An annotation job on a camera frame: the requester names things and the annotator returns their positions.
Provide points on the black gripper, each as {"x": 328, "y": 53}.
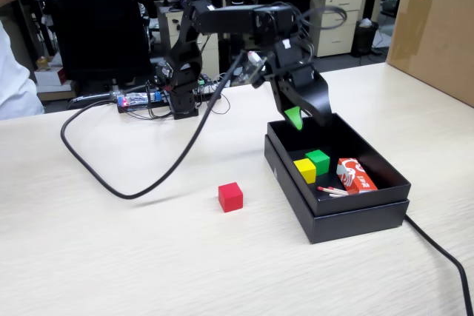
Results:
{"x": 292, "y": 58}

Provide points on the green wooden cube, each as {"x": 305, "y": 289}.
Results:
{"x": 320, "y": 162}

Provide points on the yellow wooden cube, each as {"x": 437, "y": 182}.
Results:
{"x": 306, "y": 171}

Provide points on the red wooden cube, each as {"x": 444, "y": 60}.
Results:
{"x": 229, "y": 199}

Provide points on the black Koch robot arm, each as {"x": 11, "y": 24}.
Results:
{"x": 226, "y": 18}

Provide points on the black cardboard box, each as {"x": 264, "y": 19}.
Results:
{"x": 355, "y": 146}

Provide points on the black open box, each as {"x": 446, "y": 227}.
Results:
{"x": 352, "y": 225}

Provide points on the large brown cardboard box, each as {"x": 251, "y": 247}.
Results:
{"x": 433, "y": 35}

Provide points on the flat white box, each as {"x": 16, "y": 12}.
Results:
{"x": 55, "y": 91}

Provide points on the white and red box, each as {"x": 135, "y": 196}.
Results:
{"x": 50, "y": 76}

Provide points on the beige three-drawer cabinet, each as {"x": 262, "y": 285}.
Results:
{"x": 333, "y": 38}

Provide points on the orange matchbox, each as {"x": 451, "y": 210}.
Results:
{"x": 357, "y": 177}

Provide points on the black trash bin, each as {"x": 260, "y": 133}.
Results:
{"x": 364, "y": 38}

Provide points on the robot controller board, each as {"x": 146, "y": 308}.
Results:
{"x": 137, "y": 100}

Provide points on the wide black office chair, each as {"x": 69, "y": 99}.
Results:
{"x": 96, "y": 16}

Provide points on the yellow tape roll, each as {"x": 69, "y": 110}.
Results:
{"x": 42, "y": 62}

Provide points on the person in white shirt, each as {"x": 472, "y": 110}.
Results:
{"x": 15, "y": 86}

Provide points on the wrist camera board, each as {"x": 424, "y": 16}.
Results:
{"x": 249, "y": 70}

